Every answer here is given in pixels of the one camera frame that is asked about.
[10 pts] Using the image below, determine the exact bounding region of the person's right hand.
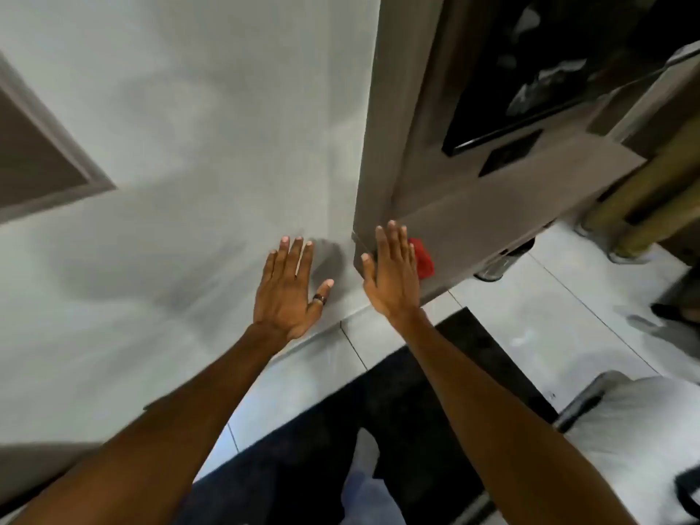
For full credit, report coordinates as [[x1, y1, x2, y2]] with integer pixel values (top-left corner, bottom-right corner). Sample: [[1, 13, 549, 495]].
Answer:
[[361, 220, 422, 322]]

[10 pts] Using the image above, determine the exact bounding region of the person's left hand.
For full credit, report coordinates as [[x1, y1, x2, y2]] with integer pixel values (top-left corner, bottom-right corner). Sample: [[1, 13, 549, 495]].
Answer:
[[252, 236, 335, 343]]

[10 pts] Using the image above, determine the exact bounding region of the person's right forearm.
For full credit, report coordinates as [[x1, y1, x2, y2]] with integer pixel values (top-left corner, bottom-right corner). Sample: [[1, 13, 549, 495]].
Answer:
[[390, 308, 638, 525]]

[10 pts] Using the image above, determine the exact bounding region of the person's left forearm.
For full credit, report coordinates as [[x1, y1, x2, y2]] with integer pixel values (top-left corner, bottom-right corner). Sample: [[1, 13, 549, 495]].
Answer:
[[10, 322, 292, 525]]

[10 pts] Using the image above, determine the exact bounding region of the red cloth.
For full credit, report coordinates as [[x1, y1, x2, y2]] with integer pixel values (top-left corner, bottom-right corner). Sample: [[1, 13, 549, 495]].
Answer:
[[409, 238, 436, 281]]

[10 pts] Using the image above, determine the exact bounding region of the grey-brown wooden cabinet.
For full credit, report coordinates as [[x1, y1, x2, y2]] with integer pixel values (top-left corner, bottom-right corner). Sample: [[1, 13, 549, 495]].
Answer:
[[352, 0, 700, 304]]

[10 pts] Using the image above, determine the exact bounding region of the black television screen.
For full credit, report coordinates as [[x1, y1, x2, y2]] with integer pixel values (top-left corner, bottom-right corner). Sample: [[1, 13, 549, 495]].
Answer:
[[442, 0, 660, 158]]

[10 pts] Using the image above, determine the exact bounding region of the black floor rug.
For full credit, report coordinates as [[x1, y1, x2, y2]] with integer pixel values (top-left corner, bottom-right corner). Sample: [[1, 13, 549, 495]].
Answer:
[[175, 307, 559, 525]]

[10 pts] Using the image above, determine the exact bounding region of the blue trouser leg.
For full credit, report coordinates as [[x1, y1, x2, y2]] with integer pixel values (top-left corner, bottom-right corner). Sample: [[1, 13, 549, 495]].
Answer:
[[340, 469, 407, 525]]

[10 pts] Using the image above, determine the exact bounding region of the black slipper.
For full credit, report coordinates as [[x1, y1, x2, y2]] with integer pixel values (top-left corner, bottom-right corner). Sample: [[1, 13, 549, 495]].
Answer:
[[650, 302, 700, 324]]

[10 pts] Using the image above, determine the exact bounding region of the black strap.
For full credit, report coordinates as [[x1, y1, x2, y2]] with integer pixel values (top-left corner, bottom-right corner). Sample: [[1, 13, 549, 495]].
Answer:
[[674, 466, 700, 520]]

